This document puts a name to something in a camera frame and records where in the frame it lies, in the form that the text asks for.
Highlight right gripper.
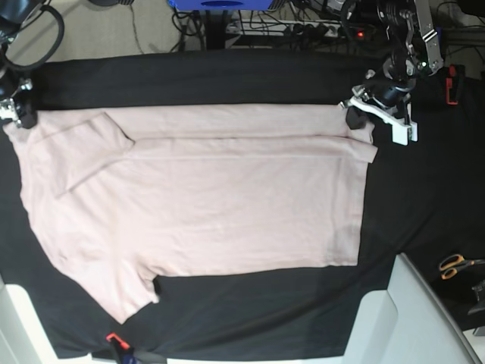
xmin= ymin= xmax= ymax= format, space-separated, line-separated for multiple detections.
xmin=1 ymin=78 xmax=38 ymax=129

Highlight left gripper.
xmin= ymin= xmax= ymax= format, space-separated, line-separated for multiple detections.
xmin=339 ymin=69 xmax=413 ymax=130

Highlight pink T-shirt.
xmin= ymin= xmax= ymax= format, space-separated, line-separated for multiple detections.
xmin=4 ymin=104 xmax=377 ymax=322

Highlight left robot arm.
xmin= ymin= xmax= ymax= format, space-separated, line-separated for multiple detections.
xmin=339 ymin=1 xmax=443 ymax=130

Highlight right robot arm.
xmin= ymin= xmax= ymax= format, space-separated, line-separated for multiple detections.
xmin=1 ymin=1 xmax=65 ymax=129

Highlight red black clamp right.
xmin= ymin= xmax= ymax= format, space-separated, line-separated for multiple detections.
xmin=445 ymin=64 xmax=465 ymax=106

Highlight red black clamp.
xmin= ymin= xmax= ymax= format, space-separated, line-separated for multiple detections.
xmin=445 ymin=64 xmax=465 ymax=106
xmin=105 ymin=332 xmax=131 ymax=351

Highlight white power strip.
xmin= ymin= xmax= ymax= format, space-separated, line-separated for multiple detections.
xmin=226 ymin=18 xmax=343 ymax=38

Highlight blue plastic box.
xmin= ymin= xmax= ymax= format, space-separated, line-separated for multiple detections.
xmin=167 ymin=0 xmax=273 ymax=11

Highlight white box right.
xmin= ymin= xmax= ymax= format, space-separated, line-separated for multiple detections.
xmin=342 ymin=253 xmax=481 ymax=364

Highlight white box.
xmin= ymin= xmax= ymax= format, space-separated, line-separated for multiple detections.
xmin=342 ymin=253 xmax=481 ymax=364
xmin=1 ymin=281 xmax=58 ymax=364

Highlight white box left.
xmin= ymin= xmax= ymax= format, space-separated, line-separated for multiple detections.
xmin=1 ymin=281 xmax=58 ymax=364

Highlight red black clamp bottom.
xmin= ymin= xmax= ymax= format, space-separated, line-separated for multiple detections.
xmin=105 ymin=332 xmax=131 ymax=351

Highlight black table stand post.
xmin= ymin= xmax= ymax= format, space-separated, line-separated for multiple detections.
xmin=204 ymin=11 xmax=229 ymax=51

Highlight orange handled scissors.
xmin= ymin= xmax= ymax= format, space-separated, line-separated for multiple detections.
xmin=438 ymin=254 xmax=484 ymax=281

